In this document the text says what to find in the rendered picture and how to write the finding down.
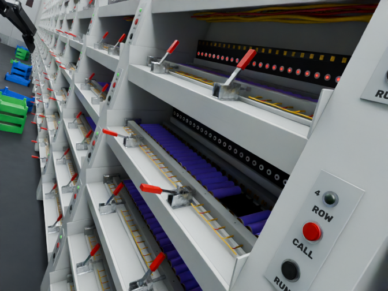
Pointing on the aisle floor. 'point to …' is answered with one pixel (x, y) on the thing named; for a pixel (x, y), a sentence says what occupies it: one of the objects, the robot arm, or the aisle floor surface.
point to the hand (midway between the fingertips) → (12, 41)
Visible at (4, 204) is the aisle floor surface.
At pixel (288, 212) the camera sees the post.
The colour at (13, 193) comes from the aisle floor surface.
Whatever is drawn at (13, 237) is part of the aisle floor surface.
